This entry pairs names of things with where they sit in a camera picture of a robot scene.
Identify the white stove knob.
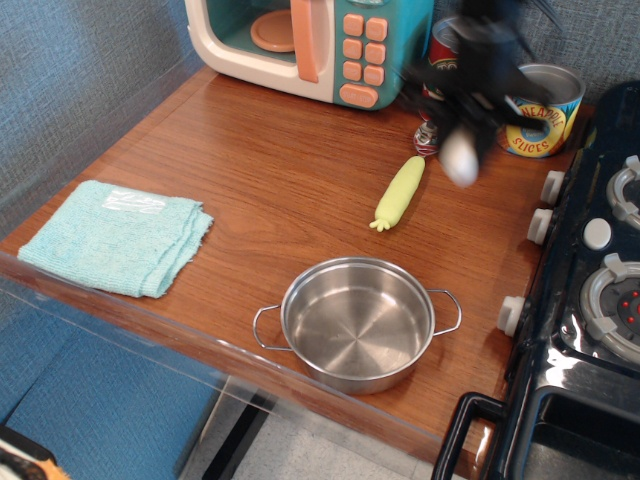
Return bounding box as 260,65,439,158
497,296,525,337
540,170,565,206
527,208,553,245

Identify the spoon with green handle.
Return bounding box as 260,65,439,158
369,122,441,233

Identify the white brown plush mushroom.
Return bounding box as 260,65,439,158
439,127,479,188

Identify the pineapple slices can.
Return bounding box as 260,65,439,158
497,63,586,158

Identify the stainless steel pot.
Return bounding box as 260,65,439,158
273,256,463,395

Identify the black toy stove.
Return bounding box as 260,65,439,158
433,81,639,479

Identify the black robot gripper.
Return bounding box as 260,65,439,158
399,29,551,166

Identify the tomato sauce can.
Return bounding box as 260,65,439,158
422,15,461,101

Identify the teal toy microwave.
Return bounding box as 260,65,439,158
185,1,434,111

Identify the clear acrylic barrier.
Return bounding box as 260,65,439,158
1,255,439,479

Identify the white stove knob bottom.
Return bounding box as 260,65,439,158
497,296,525,337

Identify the white stove knob middle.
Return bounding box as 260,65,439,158
527,208,553,245

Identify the white stove knob top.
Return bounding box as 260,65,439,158
540,170,565,206

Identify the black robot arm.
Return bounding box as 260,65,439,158
401,1,552,182

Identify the light blue folded towel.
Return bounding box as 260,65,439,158
17,180,214,299

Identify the orange microwave turntable plate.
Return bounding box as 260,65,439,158
250,9,295,53

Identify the orange fuzzy object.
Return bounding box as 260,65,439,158
22,461,70,480

